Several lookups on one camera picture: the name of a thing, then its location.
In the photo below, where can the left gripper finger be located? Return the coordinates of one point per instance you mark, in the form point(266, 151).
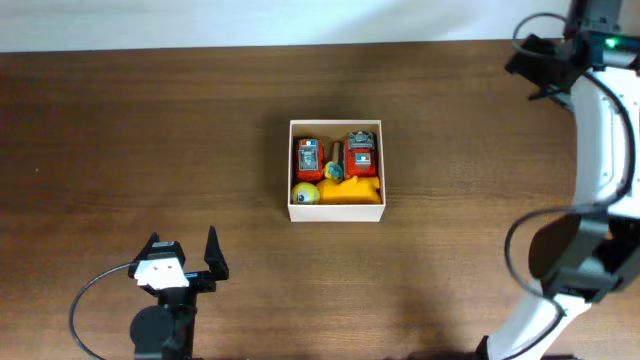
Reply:
point(143, 254)
point(213, 255)

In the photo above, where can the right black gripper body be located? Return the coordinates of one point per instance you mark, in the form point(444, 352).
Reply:
point(536, 65)

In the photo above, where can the yellow grey toy ball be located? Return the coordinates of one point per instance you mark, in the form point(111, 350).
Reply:
point(305, 193)

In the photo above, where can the red fire truck toy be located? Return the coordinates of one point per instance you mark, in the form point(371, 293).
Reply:
point(309, 160)

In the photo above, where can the yellow wooden rattle drum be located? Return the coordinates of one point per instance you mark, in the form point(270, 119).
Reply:
point(332, 169)

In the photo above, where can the orange rubber animal toy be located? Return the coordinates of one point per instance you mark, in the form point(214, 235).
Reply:
point(353, 191)

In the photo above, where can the red fire truck with ladder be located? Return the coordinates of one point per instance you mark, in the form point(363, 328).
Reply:
point(360, 155)

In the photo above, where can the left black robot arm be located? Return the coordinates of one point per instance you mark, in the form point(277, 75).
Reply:
point(165, 331)

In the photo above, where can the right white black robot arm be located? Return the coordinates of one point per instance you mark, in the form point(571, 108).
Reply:
point(591, 247)

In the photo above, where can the pink cardboard box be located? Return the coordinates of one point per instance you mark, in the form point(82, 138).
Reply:
point(329, 131)

